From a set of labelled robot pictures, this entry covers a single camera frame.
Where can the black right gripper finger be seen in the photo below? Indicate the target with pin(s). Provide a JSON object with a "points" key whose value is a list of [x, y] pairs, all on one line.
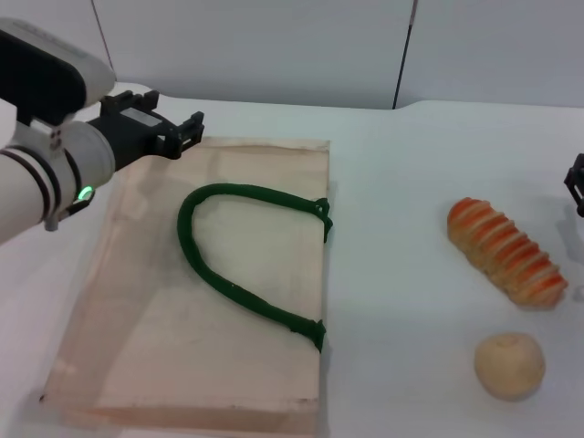
{"points": [[577, 182]]}

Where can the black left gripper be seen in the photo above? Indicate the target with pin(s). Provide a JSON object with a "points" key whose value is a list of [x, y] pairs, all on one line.
{"points": [[132, 134]]}

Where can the orange striped bread loaf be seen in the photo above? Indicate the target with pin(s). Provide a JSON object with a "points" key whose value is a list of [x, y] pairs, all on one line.
{"points": [[506, 253]]}

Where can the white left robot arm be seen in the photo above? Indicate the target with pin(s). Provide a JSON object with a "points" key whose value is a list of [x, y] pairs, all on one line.
{"points": [[32, 173]]}

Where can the round beige egg yolk pastry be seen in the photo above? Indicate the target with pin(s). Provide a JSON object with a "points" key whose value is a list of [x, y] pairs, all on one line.
{"points": [[508, 367]]}

